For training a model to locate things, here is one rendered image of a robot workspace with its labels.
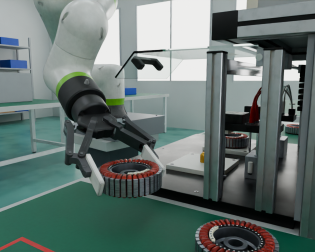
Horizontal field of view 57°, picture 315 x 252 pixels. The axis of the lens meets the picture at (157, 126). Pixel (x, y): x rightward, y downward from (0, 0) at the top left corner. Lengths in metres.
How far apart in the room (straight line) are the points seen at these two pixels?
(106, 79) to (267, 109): 0.94
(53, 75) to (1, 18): 7.48
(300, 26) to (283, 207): 0.31
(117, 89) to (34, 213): 0.85
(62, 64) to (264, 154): 0.46
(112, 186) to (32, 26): 8.22
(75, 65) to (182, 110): 5.49
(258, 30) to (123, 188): 0.33
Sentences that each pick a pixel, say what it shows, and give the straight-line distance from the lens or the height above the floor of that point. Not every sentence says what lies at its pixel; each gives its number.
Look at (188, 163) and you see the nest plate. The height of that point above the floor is 0.78.
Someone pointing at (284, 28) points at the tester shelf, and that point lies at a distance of 0.51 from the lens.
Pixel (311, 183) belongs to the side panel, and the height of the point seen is 0.84.
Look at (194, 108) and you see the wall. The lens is 6.00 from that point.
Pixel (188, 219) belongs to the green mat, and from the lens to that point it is 0.56.
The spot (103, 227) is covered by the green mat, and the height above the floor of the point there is 0.75.
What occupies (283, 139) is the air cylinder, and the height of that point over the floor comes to 0.82.
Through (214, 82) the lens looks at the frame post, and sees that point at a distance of 0.56.
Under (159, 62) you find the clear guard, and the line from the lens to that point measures 0.78.
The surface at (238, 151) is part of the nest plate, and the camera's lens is 0.95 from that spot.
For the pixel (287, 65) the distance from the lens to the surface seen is 0.73.
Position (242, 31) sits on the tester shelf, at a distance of 0.52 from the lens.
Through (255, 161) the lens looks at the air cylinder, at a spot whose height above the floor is 0.81.
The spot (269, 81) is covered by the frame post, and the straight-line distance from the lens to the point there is 0.53.
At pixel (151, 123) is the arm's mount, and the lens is 1.36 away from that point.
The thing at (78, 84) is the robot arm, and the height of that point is 0.99.
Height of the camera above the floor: 1.00
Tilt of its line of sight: 9 degrees down
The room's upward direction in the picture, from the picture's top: straight up
